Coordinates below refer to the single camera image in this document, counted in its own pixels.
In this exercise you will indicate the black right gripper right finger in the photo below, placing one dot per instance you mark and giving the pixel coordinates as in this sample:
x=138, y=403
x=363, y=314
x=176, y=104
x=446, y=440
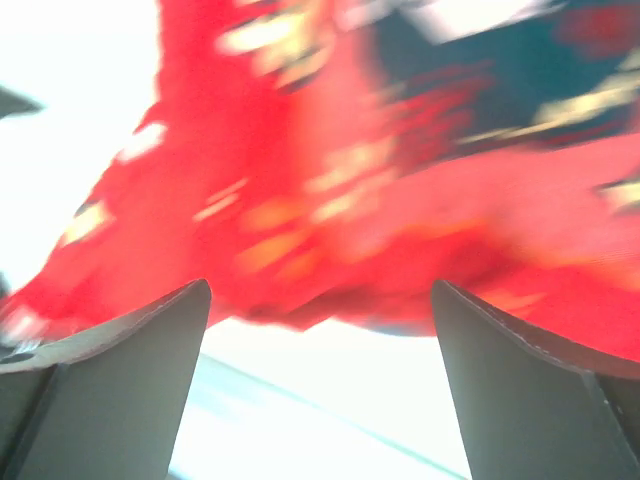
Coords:
x=533, y=405

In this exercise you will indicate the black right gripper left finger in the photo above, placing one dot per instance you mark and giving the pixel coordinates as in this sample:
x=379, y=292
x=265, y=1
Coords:
x=106, y=403

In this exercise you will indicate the red patterned pillowcase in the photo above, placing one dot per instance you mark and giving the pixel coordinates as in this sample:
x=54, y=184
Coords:
x=319, y=159

